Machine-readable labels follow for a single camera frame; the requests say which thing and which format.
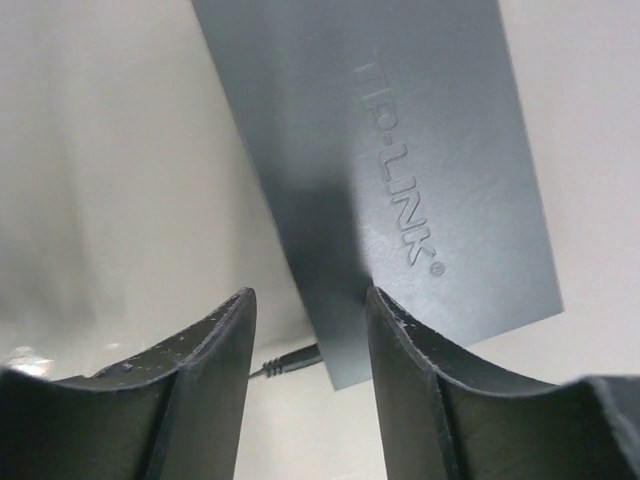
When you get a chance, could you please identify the thin black adapter cord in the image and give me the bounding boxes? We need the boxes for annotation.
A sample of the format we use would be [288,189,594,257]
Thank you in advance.
[248,342,324,381]

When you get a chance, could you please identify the dark grey network switch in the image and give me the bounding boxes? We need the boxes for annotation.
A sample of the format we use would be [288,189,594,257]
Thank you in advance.
[193,1,563,389]

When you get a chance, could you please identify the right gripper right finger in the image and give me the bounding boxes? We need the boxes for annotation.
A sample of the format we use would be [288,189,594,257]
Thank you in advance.
[366,287,639,479]

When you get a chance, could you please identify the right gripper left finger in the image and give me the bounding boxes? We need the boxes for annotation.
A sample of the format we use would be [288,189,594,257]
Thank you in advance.
[1,288,257,479]

